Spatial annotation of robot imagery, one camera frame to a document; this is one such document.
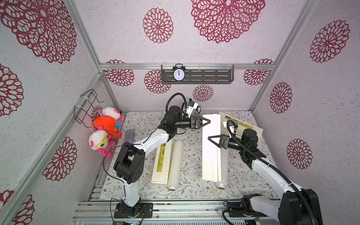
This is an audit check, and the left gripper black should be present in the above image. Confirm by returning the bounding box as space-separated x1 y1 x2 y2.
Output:
175 115 212 129

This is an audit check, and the cream wrap dispenser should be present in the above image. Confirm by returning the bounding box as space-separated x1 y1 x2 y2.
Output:
151 140 173 184
202 114 221 182

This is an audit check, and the plastic wrap roll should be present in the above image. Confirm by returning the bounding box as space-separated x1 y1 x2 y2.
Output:
216 148 229 190
167 140 184 191

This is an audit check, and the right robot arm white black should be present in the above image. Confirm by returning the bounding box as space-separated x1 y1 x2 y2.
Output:
207 120 323 225

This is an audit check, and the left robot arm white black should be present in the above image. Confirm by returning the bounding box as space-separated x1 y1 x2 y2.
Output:
113 93 211 210

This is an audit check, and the back right cream dispenser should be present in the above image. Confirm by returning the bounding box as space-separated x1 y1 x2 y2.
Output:
218 112 263 138

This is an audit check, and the black alarm clock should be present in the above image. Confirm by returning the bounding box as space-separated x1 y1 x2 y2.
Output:
172 63 186 82

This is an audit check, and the floral table mat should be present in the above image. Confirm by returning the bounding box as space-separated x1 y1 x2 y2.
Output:
99 111 279 200

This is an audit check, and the grey cloth roll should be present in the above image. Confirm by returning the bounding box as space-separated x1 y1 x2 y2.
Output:
124 129 135 143

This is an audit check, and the white pink plush upper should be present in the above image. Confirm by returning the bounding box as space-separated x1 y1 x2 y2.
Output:
98 106 123 122

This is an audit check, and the red plush toy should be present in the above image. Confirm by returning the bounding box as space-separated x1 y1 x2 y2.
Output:
94 116 122 138

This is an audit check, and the white plush with glasses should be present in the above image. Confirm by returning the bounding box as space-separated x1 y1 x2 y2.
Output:
89 130 115 158

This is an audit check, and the grey wall shelf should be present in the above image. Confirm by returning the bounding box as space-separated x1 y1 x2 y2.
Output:
160 64 234 84

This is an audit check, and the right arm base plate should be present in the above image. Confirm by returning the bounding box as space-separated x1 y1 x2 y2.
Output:
223 194 266 217

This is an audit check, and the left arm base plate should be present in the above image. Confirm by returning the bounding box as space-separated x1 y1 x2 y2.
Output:
114 201 153 218

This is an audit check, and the black wire basket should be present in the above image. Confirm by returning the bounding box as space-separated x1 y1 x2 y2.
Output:
73 89 104 128

